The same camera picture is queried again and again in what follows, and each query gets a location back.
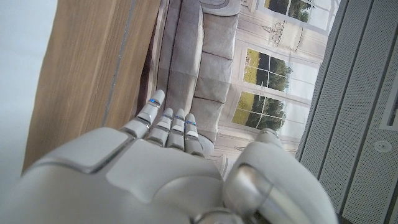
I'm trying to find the printed living room backdrop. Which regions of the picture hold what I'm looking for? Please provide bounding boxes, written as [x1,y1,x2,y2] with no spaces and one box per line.
[133,0,343,181]

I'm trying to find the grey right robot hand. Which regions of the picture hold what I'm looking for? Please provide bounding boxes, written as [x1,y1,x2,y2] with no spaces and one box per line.
[0,89,340,224]

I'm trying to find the round ceiling sensor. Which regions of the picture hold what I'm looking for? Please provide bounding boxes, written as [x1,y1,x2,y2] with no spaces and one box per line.
[374,140,392,153]

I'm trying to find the ceiling vent slot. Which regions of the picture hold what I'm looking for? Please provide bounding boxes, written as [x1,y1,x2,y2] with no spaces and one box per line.
[379,90,398,131]

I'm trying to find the white paper sheet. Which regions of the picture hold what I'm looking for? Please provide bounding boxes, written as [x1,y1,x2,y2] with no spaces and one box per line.
[0,0,58,215]

